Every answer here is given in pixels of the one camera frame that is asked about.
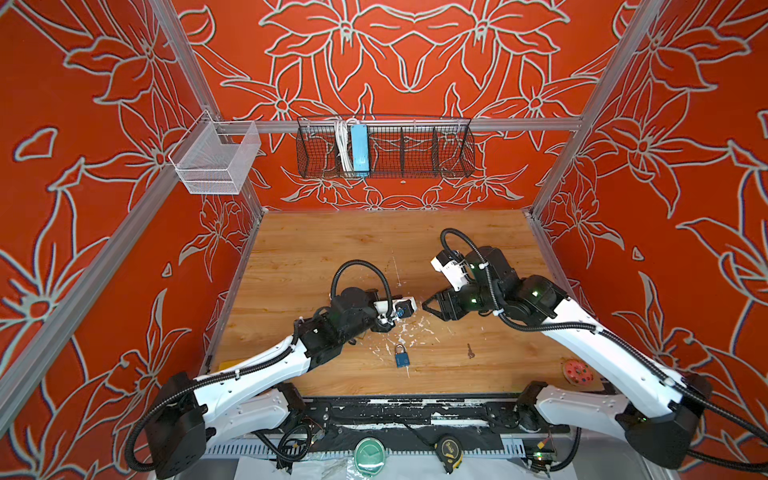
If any blue padlock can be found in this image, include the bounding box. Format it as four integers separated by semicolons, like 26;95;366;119
394;344;410;368

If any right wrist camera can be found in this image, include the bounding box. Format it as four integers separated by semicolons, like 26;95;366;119
430;251;470;292

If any green tape roll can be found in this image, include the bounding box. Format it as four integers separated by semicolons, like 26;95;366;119
353;437;386;478

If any white coiled cable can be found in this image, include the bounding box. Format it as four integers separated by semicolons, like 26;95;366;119
333;119;354;174

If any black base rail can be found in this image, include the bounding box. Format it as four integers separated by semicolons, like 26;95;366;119
289;393;570;435

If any white mesh basket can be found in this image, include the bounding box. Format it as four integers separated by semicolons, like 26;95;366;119
168;111;262;195

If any black wire basket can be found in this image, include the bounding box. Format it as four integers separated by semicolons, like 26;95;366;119
296;114;477;180

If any light blue box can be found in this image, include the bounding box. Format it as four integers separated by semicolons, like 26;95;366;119
350;123;370;177

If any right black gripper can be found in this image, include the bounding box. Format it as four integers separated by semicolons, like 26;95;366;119
417;280;504;322

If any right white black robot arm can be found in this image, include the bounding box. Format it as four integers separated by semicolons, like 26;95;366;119
431;228;767;474

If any black yellow tape measure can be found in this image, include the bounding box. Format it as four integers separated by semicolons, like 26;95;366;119
434;434;464;474

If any red round object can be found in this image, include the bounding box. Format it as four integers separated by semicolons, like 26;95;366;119
562;358;595;386

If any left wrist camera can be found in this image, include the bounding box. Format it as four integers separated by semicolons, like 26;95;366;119
374;297;418;320

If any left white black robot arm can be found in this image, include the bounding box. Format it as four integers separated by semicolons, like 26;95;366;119
124;260;416;479

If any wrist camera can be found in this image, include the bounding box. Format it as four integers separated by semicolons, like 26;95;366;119
374;297;418;320
430;251;470;292

